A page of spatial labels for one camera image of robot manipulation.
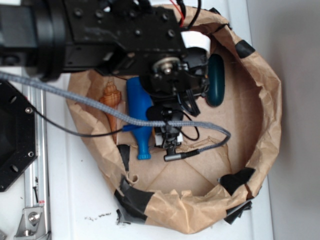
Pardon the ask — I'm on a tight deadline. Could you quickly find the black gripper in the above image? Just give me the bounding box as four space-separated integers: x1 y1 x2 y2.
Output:
138 46 210 155

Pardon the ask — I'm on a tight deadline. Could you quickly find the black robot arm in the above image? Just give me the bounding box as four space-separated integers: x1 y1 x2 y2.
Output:
0 0 211 122

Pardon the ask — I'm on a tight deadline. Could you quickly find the blue plastic bottle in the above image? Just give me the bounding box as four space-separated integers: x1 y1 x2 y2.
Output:
126 77 152 160

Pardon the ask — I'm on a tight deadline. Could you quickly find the dark green oblong object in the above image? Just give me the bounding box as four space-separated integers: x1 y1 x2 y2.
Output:
206 54 225 107

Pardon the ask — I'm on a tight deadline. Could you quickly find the orange conch seashell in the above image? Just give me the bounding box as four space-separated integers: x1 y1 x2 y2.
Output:
99 81 122 132

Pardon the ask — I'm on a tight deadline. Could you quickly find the brown paper bag bin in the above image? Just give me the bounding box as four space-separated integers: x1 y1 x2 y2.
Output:
67 10 282 234

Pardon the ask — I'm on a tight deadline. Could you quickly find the white tray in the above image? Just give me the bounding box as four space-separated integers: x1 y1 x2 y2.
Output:
42 0 274 240

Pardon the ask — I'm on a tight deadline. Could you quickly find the thin black wire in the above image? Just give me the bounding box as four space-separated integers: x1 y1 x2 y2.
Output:
24 104 201 141

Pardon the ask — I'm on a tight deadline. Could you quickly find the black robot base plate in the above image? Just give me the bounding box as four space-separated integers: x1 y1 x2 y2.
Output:
0 80 37 193

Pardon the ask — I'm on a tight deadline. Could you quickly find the aluminium extrusion rail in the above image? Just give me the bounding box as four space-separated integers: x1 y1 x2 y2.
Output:
22 85 52 240

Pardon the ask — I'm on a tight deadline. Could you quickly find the grey braided cable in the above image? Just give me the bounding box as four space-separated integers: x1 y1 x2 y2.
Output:
0 70 232 163

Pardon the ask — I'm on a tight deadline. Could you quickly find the metal corner bracket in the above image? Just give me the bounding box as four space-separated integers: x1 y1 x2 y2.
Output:
14 206 46 240

